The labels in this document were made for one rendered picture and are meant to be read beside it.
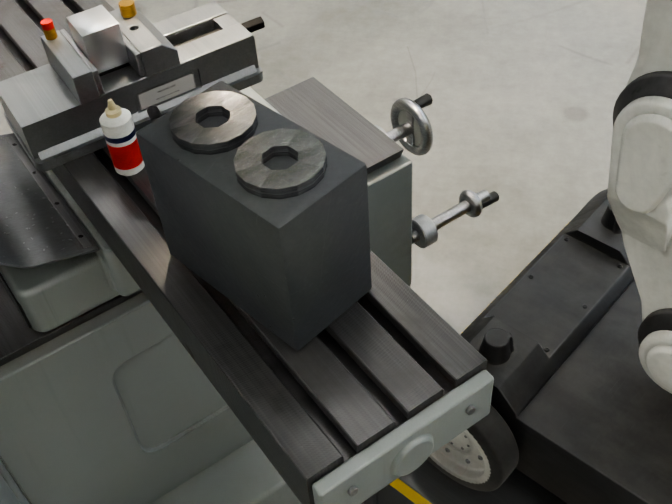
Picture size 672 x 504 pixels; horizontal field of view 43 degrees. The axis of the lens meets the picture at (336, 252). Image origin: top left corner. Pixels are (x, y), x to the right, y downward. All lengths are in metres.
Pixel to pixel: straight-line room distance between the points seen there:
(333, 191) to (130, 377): 0.69
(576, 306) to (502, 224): 0.98
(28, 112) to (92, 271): 0.23
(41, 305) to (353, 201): 0.54
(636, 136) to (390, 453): 0.45
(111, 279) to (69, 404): 0.23
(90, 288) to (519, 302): 0.66
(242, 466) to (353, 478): 0.85
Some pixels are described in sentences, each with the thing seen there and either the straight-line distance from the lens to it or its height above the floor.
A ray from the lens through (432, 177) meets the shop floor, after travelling 2.48.
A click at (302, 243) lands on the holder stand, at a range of 0.82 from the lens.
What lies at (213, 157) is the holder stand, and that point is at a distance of 0.86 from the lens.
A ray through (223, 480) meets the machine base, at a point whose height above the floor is 0.20.
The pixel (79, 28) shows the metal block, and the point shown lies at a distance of 1.20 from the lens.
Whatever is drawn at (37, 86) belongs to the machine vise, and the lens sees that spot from 1.25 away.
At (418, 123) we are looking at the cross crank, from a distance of 1.62.
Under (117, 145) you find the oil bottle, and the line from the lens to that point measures 1.13.
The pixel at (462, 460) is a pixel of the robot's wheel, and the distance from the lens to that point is 1.39.
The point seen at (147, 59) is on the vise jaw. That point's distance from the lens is 1.20.
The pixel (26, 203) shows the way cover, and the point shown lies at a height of 0.86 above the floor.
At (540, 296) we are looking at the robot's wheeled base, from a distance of 1.41.
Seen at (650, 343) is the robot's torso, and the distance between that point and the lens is 1.24.
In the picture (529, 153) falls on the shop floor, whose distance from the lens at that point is 2.59.
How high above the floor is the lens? 1.65
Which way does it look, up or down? 46 degrees down
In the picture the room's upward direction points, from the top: 5 degrees counter-clockwise
